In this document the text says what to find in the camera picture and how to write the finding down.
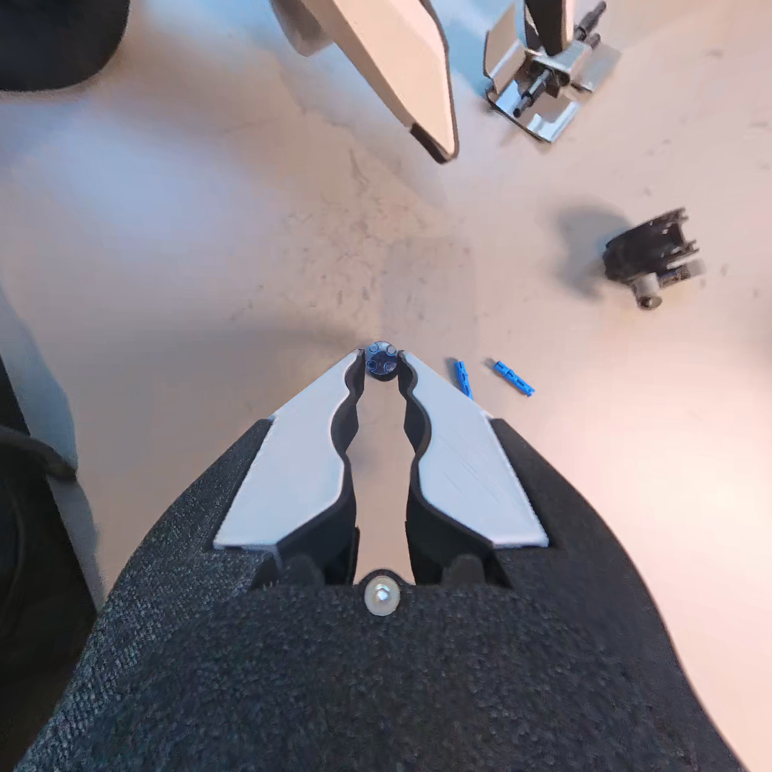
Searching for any black toy wheel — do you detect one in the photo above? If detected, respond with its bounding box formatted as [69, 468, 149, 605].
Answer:
[603, 208, 700, 284]

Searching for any grey panel brick assembly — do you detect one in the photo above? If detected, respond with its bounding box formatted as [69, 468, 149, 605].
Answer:
[482, 0, 622, 144]

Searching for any small grey connector assembly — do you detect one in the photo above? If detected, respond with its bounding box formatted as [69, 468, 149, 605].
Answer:
[633, 259, 706, 310]

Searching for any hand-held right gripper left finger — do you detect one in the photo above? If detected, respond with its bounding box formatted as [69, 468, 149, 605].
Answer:
[212, 351, 367, 586]

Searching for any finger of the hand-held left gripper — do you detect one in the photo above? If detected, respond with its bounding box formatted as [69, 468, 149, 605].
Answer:
[312, 0, 460, 165]

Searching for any person's left forearm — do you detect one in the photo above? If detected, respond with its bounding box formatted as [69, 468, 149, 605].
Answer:
[0, 0, 130, 91]

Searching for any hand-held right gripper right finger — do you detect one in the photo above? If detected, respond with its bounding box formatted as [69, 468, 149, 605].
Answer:
[398, 351, 551, 586]

